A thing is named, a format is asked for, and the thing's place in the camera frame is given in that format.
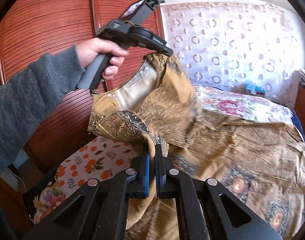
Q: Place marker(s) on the floral bed blanket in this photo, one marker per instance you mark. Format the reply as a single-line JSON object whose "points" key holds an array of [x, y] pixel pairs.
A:
{"points": [[248, 107]]}

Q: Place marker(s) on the circle pattern lace curtain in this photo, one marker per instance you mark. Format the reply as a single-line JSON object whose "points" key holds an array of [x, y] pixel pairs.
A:
{"points": [[227, 45]]}

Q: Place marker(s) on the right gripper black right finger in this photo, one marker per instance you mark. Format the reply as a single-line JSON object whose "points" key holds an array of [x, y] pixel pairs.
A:
{"points": [[166, 185]]}

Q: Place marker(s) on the blue box at headboard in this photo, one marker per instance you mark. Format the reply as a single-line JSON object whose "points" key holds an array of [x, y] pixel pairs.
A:
{"points": [[253, 89]]}

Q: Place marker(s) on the orange print white cloth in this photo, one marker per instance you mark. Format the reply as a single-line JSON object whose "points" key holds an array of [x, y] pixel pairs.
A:
{"points": [[101, 158]]}

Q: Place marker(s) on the gold patterned cloth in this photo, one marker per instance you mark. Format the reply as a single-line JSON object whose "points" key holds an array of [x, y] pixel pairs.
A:
{"points": [[261, 163]]}

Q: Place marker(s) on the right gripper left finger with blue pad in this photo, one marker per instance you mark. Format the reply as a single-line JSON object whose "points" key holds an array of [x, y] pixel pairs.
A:
{"points": [[138, 183]]}

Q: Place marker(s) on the red wooden wardrobe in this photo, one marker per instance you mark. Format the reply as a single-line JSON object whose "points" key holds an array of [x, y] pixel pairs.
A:
{"points": [[31, 29]]}

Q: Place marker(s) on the grey sleeve left forearm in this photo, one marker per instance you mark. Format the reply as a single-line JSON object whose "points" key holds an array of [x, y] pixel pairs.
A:
{"points": [[31, 95]]}

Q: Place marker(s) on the left hand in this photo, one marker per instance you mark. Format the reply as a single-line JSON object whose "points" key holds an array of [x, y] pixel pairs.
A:
{"points": [[89, 49]]}

